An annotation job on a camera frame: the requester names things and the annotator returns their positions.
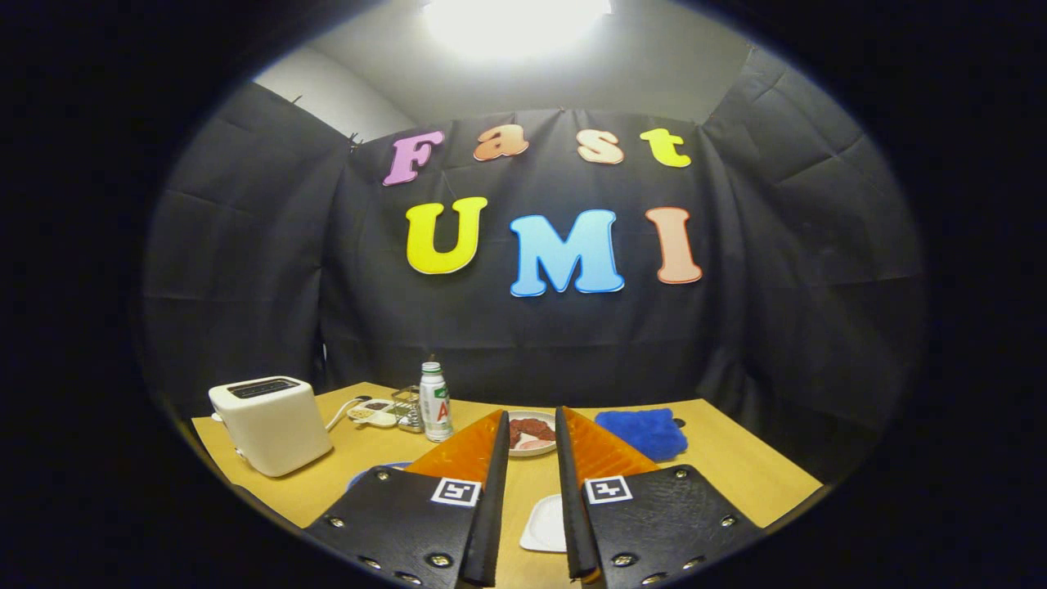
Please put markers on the white divided condiment dish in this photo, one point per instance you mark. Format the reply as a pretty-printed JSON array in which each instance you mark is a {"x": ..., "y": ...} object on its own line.
[{"x": 372, "y": 413}]

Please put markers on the beige round plate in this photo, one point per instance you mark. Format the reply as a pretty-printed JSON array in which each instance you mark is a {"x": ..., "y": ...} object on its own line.
[{"x": 532, "y": 451}]

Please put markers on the brown meat piece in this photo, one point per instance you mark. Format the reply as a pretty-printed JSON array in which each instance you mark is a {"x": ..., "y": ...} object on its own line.
[
  {"x": 541, "y": 429},
  {"x": 516, "y": 433}
]

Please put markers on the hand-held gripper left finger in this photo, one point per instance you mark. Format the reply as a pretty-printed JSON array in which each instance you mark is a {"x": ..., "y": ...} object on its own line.
[{"x": 489, "y": 523}]

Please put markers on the ceiling light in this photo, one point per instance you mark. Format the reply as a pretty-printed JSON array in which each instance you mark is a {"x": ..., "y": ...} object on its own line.
[{"x": 515, "y": 24}]

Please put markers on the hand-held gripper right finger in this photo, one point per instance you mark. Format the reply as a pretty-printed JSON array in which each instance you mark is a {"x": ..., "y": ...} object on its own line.
[{"x": 572, "y": 523}]

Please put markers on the white plastic bottle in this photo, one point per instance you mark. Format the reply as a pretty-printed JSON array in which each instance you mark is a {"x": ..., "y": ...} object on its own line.
[{"x": 435, "y": 405}]

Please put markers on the cream white toaster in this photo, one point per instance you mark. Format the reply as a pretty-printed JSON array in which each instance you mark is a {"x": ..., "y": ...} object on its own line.
[{"x": 274, "y": 429}]

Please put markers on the pink ham slice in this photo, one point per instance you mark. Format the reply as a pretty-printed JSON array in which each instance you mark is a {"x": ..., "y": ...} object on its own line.
[{"x": 536, "y": 445}]

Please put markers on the white square plate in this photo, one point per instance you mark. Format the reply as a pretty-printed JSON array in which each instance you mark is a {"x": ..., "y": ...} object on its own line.
[{"x": 546, "y": 523}]

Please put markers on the blue round plate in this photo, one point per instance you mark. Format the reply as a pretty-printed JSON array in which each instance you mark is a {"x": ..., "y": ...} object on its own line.
[{"x": 376, "y": 470}]

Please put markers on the black backdrop cloth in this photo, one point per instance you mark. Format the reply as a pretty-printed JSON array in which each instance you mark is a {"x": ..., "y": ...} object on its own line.
[{"x": 245, "y": 270}]

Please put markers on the blue folded towel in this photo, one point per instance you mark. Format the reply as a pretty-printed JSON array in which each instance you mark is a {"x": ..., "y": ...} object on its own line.
[{"x": 646, "y": 433}]

